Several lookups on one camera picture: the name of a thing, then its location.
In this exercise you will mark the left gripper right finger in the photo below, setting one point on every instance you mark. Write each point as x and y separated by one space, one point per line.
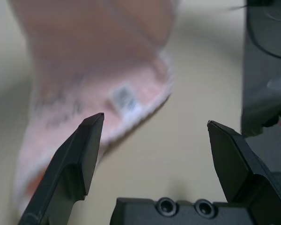
238 168

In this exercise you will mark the pink towel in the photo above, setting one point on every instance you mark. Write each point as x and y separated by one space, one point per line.
84 58

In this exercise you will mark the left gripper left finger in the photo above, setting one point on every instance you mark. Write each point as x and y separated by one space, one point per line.
70 164

